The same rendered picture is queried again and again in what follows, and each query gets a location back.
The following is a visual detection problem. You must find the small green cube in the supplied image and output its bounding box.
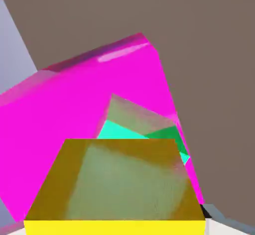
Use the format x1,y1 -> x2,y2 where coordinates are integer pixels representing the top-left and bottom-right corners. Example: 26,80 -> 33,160
97,93 -> 191,166

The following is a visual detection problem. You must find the large magenta box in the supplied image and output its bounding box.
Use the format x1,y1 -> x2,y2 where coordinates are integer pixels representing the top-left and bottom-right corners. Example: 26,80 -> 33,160
0,32 -> 206,230

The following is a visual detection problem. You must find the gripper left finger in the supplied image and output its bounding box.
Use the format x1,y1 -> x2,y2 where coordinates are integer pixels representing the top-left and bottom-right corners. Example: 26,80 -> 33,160
0,220 -> 26,235

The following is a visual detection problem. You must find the small yellow cube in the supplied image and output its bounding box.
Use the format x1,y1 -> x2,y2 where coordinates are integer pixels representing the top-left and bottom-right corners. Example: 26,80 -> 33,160
23,138 -> 206,235

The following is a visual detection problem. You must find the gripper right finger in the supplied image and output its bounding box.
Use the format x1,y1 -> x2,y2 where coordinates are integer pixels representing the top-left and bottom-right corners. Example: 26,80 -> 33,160
199,203 -> 255,235

